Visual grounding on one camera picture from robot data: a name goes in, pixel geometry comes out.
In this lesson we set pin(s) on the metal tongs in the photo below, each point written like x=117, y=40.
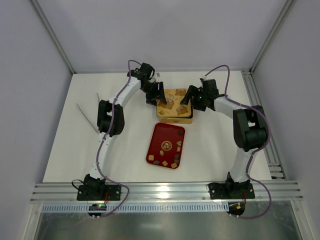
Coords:
x=88, y=107

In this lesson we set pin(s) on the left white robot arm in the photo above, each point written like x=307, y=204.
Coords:
x=111, y=122

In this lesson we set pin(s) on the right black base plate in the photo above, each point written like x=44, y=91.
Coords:
x=220, y=191

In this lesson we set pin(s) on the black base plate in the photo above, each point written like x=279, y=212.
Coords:
x=220, y=191
x=106, y=192

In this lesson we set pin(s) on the red tray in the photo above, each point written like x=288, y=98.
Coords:
x=166, y=144

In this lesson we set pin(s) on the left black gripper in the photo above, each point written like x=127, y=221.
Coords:
x=155, y=92

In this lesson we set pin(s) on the aluminium front rail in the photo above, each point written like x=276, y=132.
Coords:
x=163, y=197

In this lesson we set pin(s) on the gold chocolate box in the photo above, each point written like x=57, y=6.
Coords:
x=183, y=120

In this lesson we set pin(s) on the silver tin lid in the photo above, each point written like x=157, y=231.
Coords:
x=173, y=107

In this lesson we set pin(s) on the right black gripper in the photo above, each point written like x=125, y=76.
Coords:
x=194, y=94

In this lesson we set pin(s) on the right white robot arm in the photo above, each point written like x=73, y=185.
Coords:
x=250, y=133

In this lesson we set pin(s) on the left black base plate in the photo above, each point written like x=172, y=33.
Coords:
x=106, y=192

